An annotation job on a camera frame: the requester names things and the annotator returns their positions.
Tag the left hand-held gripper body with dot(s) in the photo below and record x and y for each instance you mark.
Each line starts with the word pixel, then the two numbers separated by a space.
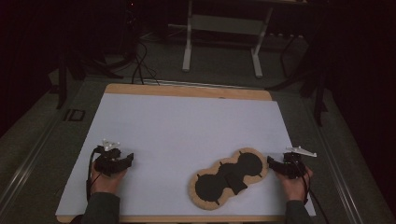
pixel 107 163

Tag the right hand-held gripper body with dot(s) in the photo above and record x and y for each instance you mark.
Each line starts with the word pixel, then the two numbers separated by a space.
pixel 294 166

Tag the wooden tray with black wells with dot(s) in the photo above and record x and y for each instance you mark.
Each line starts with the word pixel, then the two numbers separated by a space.
pixel 249 163

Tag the person's left hand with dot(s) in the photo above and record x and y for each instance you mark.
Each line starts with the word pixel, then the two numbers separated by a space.
pixel 107 185

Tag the person's right hand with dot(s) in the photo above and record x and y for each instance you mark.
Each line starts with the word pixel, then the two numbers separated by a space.
pixel 294 189

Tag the white table sheet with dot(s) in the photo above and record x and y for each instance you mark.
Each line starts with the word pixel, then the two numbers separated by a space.
pixel 186 124

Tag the black stand legs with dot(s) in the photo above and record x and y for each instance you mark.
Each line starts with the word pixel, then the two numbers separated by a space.
pixel 63 81
pixel 319 93

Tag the white metal stand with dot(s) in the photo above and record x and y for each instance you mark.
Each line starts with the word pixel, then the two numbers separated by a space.
pixel 224 25

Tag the black floor bracket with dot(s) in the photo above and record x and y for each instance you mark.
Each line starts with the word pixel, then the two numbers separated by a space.
pixel 74 115

